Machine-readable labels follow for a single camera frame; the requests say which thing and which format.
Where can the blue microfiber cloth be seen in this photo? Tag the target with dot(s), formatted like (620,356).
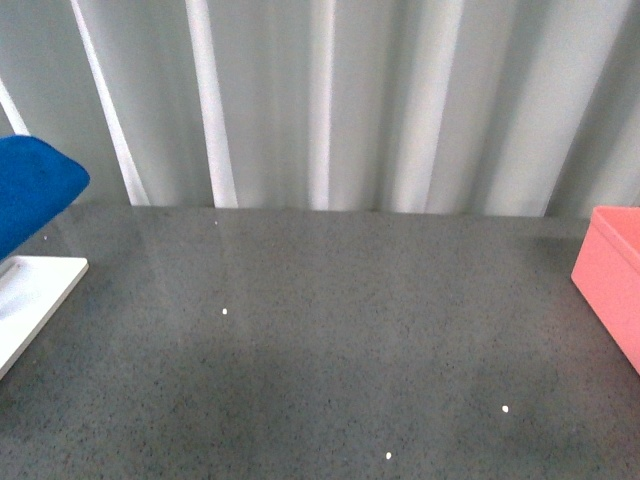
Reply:
(38,182)

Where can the pink plastic bin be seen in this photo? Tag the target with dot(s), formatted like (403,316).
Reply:
(606,273)

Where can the white rectangular tray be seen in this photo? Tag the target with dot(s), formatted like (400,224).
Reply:
(32,289)

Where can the white pleated curtain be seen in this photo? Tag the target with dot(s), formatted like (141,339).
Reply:
(511,108)

